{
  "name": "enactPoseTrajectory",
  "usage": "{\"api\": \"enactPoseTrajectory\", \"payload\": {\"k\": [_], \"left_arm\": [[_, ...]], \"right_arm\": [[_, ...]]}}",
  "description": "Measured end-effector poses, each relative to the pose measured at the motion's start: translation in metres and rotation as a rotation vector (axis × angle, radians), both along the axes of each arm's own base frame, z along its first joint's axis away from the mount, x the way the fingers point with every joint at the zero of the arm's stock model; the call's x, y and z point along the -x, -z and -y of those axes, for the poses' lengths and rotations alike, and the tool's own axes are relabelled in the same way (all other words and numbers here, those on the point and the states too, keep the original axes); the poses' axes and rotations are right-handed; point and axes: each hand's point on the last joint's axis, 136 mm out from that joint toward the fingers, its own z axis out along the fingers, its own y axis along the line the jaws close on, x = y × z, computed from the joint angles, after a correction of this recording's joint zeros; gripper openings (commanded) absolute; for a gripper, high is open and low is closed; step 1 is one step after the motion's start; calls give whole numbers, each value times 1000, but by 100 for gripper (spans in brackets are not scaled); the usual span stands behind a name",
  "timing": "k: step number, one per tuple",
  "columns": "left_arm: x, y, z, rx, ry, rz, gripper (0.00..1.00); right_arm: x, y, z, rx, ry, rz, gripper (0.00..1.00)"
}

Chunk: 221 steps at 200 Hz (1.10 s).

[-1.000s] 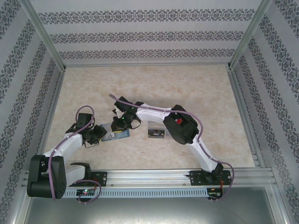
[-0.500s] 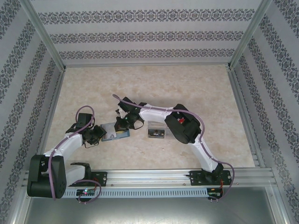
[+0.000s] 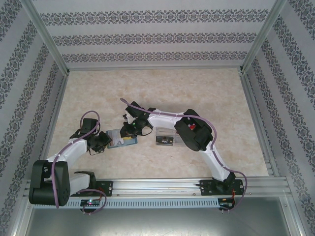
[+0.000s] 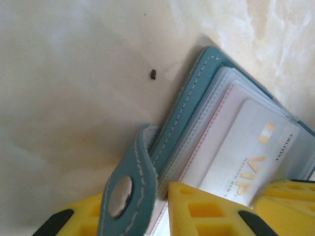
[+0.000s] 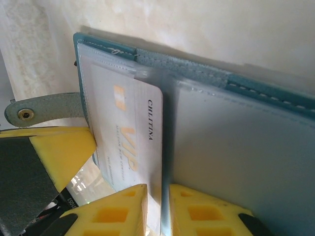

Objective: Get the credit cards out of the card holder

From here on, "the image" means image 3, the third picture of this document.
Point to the teal card holder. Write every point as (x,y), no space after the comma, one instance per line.
(130,143)

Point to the white card with dark print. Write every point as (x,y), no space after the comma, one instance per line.
(115,135)

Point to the black card with white print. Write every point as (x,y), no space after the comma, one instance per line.
(164,141)

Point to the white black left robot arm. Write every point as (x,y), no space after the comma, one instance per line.
(73,147)

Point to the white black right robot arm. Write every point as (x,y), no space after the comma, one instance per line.
(162,120)

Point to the clear plastic box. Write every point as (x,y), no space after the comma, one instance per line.
(167,131)

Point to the grey metal base panel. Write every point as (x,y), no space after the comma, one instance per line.
(157,223)

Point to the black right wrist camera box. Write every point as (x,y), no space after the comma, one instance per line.
(133,110)

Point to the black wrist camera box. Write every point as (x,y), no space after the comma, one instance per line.
(133,110)
(89,124)

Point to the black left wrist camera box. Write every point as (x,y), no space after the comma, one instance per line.
(89,124)

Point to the aluminium frame rail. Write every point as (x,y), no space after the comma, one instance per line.
(54,110)
(261,123)

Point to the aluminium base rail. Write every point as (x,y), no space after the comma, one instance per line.
(157,186)

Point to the aluminium frame post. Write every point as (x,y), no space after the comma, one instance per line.
(48,39)
(261,37)

